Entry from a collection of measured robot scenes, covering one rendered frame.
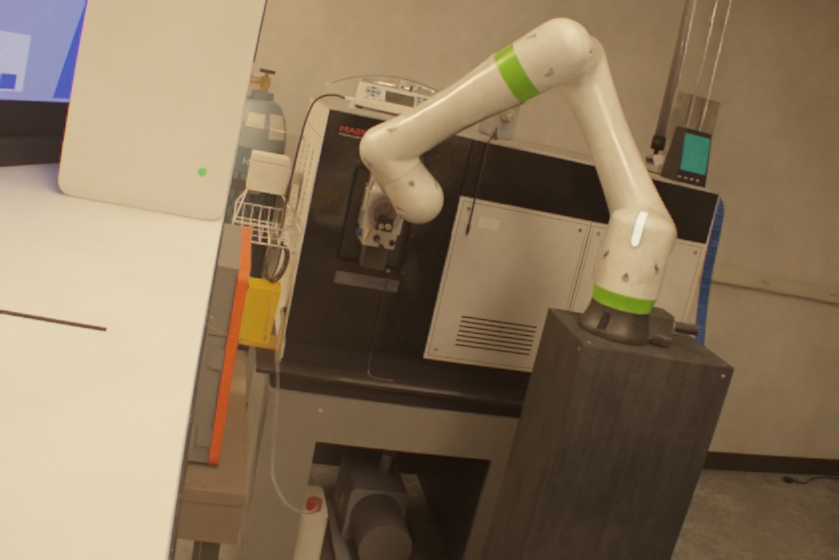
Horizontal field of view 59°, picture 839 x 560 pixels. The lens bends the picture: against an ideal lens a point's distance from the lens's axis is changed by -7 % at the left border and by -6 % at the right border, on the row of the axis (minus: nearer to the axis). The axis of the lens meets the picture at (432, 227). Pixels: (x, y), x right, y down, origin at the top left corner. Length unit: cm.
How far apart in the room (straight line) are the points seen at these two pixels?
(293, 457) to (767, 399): 280
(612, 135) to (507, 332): 82
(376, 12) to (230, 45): 289
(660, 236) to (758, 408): 293
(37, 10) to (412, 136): 126
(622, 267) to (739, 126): 242
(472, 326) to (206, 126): 194
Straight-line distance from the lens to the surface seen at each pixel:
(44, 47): 46
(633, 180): 170
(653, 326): 160
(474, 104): 161
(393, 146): 166
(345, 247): 215
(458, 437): 232
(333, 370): 223
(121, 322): 23
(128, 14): 38
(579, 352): 148
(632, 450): 159
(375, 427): 225
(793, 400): 452
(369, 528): 258
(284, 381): 219
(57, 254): 29
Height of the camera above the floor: 152
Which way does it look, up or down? 9 degrees down
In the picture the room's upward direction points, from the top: 13 degrees clockwise
